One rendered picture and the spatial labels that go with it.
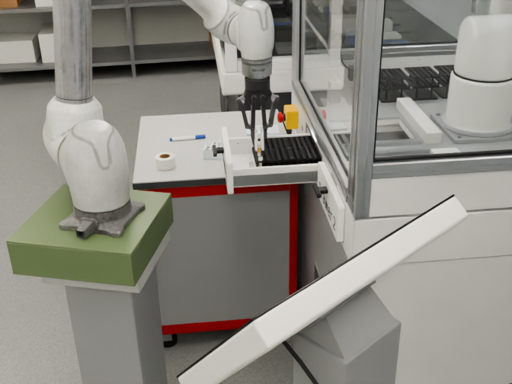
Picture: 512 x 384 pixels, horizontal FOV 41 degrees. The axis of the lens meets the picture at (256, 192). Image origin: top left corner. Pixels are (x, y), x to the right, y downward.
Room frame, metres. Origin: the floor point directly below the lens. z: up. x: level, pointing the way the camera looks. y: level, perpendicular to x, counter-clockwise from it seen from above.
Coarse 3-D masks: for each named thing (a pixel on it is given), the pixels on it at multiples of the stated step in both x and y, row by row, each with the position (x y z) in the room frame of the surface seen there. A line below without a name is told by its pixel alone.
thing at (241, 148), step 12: (240, 144) 2.10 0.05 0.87; (252, 144) 2.10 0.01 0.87; (240, 156) 2.08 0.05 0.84; (252, 156) 2.07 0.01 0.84; (240, 168) 1.86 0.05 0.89; (252, 168) 1.86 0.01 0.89; (264, 168) 1.86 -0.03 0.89; (276, 168) 1.87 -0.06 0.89; (288, 168) 1.87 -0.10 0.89; (300, 168) 1.87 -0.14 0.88; (312, 168) 1.88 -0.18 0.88; (240, 180) 1.85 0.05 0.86; (252, 180) 1.86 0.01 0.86; (264, 180) 1.86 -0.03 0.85; (276, 180) 1.86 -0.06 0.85; (288, 180) 1.87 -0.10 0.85; (300, 180) 1.87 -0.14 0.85; (312, 180) 1.87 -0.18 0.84
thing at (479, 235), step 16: (304, 128) 2.18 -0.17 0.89; (352, 224) 1.47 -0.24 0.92; (368, 224) 1.46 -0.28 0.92; (384, 224) 1.46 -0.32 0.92; (400, 224) 1.47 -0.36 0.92; (464, 224) 1.49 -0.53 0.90; (480, 224) 1.49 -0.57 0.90; (496, 224) 1.49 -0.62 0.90; (352, 240) 1.46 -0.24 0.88; (368, 240) 1.46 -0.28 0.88; (448, 240) 1.48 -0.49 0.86; (464, 240) 1.49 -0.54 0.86; (480, 240) 1.49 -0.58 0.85; (496, 240) 1.49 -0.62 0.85; (352, 256) 1.46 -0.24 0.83; (416, 256) 1.47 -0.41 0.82; (432, 256) 1.48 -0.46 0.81; (448, 256) 1.48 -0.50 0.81; (464, 256) 1.49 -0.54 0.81; (480, 256) 1.49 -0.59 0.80
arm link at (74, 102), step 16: (64, 0) 1.78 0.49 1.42; (80, 0) 1.79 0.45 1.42; (64, 16) 1.78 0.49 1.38; (80, 16) 1.79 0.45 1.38; (64, 32) 1.78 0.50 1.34; (80, 32) 1.79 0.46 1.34; (64, 48) 1.77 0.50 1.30; (80, 48) 1.78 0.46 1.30; (64, 64) 1.77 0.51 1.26; (80, 64) 1.78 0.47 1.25; (64, 80) 1.77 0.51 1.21; (80, 80) 1.78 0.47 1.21; (64, 96) 1.77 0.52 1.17; (80, 96) 1.77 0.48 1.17; (48, 112) 1.77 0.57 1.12; (64, 112) 1.74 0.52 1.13; (80, 112) 1.75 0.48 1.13; (96, 112) 1.78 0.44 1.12; (48, 128) 1.76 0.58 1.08; (64, 128) 1.73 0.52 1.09; (48, 144) 1.76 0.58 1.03
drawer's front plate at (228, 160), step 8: (224, 128) 2.10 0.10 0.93; (224, 136) 2.03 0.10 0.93; (224, 144) 1.97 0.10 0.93; (224, 152) 1.96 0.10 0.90; (224, 160) 1.98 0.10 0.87; (224, 168) 2.01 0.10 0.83; (232, 168) 1.83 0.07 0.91; (232, 176) 1.83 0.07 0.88; (232, 184) 1.83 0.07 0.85; (232, 192) 1.83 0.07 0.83
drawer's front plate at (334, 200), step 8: (320, 168) 1.80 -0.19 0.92; (320, 176) 1.79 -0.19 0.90; (328, 176) 1.73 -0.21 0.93; (328, 184) 1.68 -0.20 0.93; (328, 192) 1.67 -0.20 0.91; (336, 192) 1.63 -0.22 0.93; (320, 200) 1.78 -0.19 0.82; (328, 200) 1.67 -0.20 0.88; (336, 200) 1.58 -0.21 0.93; (328, 208) 1.66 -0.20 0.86; (336, 208) 1.57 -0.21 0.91; (344, 208) 1.55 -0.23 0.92; (328, 216) 1.66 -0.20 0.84; (336, 216) 1.57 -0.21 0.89; (336, 224) 1.56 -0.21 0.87; (336, 232) 1.56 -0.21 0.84; (336, 240) 1.55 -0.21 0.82
